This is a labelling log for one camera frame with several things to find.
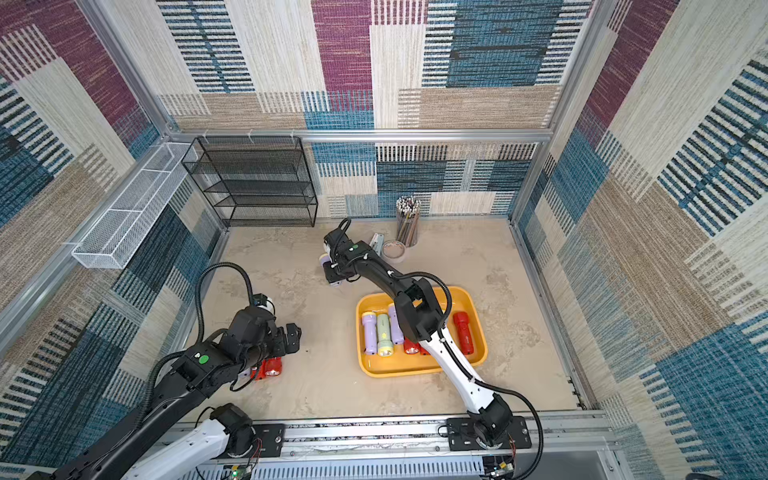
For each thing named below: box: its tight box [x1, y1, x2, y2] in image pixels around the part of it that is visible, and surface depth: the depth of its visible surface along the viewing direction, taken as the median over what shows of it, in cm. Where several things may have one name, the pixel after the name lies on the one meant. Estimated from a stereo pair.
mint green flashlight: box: [376, 313, 394, 357], surface depth 89 cm
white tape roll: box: [382, 240, 407, 263], surface depth 113 cm
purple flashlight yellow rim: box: [388, 303, 404, 345], surface depth 89 cm
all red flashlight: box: [403, 336, 420, 355], surface depth 87 cm
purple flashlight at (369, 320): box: [362, 312, 377, 356], surface depth 90 cm
